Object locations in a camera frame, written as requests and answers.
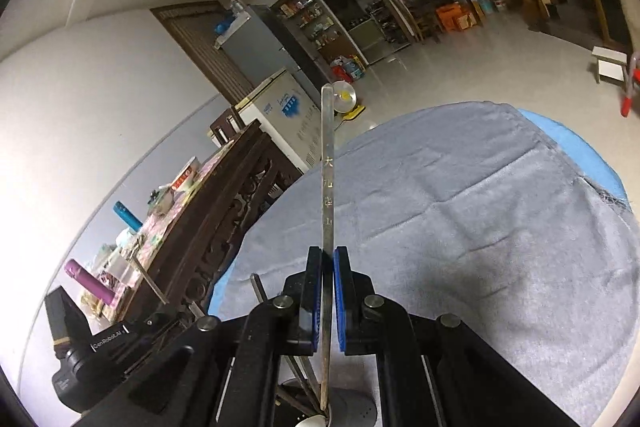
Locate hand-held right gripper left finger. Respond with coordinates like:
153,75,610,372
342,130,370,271
75,247,324,427

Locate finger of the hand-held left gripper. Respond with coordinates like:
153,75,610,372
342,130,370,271
122,299,213,348

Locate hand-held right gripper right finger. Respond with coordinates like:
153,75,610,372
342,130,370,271
334,247,576,427

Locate perforated metal utensil holder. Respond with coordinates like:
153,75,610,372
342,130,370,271
276,377,379,427

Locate purple bottle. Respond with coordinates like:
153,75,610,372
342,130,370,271
63,258,119,306

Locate table with floral cloth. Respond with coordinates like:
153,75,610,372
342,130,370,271
82,141,237,324

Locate blue bottle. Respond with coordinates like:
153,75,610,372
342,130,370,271
112,201,144,231

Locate carved dark wooden bench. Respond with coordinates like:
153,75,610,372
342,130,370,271
119,119,307,324

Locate grey table cloth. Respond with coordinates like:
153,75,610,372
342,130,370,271
227,103,633,427

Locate red and white bowl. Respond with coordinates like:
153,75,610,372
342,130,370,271
171,156,202,194

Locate white chest freezer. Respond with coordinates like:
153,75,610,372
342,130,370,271
234,68,327,174

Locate small floor fan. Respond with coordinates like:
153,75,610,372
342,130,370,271
329,81,367,118

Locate grey refrigerator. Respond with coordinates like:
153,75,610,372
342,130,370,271
215,4,322,94

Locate brown wooden door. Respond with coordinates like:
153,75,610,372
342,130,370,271
150,2,257,106

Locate blue table cover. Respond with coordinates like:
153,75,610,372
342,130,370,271
206,108,629,314

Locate orange cardboard boxes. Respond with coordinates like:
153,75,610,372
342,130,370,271
429,0,482,34

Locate white step stool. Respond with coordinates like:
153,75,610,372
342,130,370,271
591,45,629,84

